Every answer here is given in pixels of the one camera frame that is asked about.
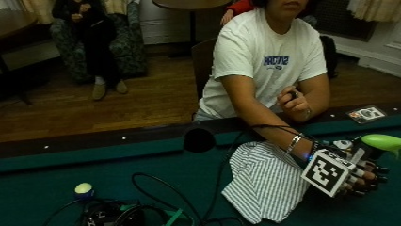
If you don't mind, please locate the green and black bottle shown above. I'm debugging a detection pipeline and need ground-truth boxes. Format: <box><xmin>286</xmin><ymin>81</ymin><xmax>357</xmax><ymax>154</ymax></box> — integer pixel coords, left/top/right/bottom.
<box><xmin>349</xmin><ymin>133</ymin><xmax>401</xmax><ymax>162</ymax></box>

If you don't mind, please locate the white cube with black markers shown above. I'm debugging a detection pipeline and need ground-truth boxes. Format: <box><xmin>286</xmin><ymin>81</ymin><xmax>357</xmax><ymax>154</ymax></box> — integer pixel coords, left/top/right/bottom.
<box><xmin>300</xmin><ymin>148</ymin><xmax>357</xmax><ymax>199</ymax></box>

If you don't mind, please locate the person in white t-shirt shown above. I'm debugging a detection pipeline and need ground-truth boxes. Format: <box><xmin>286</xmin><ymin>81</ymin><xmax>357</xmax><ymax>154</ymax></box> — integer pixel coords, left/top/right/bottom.
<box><xmin>192</xmin><ymin>0</ymin><xmax>332</xmax><ymax>122</ymax></box>

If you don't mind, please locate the black bag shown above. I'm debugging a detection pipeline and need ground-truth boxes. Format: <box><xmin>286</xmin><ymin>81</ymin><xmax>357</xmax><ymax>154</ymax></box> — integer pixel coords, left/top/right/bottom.
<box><xmin>318</xmin><ymin>35</ymin><xmax>341</xmax><ymax>79</ymax></box>

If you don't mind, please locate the printed card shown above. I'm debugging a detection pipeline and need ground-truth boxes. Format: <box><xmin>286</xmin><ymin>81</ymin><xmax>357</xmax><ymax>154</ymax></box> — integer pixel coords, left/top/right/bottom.
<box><xmin>346</xmin><ymin>105</ymin><xmax>389</xmax><ymax>125</ymax></box>

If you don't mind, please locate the striped white cloth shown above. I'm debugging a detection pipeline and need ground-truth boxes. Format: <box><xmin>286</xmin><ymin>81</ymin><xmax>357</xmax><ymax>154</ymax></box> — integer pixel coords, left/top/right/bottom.
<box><xmin>221</xmin><ymin>140</ymin><xmax>310</xmax><ymax>225</ymax></box>

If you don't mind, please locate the dark wooden chair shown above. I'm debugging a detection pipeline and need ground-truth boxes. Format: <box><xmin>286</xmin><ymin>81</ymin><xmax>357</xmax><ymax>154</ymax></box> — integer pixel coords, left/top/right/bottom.
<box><xmin>191</xmin><ymin>37</ymin><xmax>219</xmax><ymax>102</ymax></box>

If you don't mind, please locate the black pool table pocket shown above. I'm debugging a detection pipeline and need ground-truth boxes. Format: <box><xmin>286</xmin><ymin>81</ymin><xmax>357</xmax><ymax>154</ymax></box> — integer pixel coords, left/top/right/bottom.
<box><xmin>183</xmin><ymin>126</ymin><xmax>217</xmax><ymax>153</ymax></box>

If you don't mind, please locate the dark radiator grille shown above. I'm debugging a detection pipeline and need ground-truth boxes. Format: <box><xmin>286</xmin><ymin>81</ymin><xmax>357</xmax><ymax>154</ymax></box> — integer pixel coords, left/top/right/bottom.
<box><xmin>310</xmin><ymin>0</ymin><xmax>377</xmax><ymax>42</ymax></box>

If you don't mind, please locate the round wooden table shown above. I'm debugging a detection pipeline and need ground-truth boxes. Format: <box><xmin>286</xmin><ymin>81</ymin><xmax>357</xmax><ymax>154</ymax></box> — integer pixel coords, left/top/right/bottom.
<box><xmin>151</xmin><ymin>0</ymin><xmax>233</xmax><ymax>48</ymax></box>

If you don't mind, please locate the green patterned armchair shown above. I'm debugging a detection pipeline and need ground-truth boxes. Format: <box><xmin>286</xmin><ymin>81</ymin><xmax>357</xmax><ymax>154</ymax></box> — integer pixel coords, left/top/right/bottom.
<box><xmin>49</xmin><ymin>0</ymin><xmax>149</xmax><ymax>83</ymax></box>

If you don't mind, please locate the black device with lens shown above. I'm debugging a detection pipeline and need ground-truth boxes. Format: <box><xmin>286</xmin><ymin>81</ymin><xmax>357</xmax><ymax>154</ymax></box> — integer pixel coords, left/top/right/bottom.
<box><xmin>79</xmin><ymin>201</ymin><xmax>148</xmax><ymax>226</ymax></box>

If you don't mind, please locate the dark wooden side table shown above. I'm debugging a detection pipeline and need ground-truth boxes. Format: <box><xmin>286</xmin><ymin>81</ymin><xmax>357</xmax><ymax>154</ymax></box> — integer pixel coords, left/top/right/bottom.
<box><xmin>0</xmin><ymin>8</ymin><xmax>53</xmax><ymax>106</ymax></box>

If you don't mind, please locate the silver wrist bracelet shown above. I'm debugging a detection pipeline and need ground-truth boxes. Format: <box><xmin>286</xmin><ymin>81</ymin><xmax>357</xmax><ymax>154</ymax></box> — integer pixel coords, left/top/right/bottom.
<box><xmin>285</xmin><ymin>133</ymin><xmax>305</xmax><ymax>154</ymax></box>

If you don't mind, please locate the black glove cable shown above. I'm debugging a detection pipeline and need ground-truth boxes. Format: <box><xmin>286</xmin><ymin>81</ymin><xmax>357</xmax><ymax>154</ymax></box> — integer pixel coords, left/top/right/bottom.
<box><xmin>201</xmin><ymin>123</ymin><xmax>336</xmax><ymax>226</ymax></box>

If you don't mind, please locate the black looped cable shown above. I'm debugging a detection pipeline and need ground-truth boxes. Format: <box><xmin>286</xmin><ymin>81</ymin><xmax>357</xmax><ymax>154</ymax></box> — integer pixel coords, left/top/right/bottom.
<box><xmin>131</xmin><ymin>171</ymin><xmax>205</xmax><ymax>226</ymax></box>

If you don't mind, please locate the green strap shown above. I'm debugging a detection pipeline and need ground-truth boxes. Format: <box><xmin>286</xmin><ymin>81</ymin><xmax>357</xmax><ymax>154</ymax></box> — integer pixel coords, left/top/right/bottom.
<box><xmin>119</xmin><ymin>203</ymin><xmax>185</xmax><ymax>226</ymax></box>

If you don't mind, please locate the dark pool table rail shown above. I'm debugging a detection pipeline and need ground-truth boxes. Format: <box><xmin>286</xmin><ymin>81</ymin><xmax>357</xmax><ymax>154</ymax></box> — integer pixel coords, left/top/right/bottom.
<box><xmin>0</xmin><ymin>102</ymin><xmax>401</xmax><ymax>159</ymax></box>

